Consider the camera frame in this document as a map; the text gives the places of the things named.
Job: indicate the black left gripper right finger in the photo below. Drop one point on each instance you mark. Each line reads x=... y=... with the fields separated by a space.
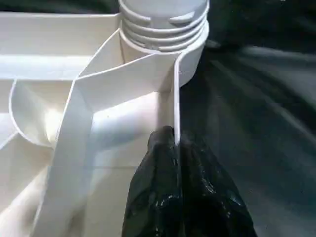
x=215 y=197

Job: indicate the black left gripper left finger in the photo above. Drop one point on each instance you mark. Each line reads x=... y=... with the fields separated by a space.
x=155 y=192

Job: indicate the white plastic table top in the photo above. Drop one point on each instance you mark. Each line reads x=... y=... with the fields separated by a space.
x=74 y=74

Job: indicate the white plastic table leg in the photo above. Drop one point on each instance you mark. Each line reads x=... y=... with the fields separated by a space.
x=163 y=22

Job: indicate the black work mat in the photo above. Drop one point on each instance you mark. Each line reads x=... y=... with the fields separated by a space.
x=256 y=123

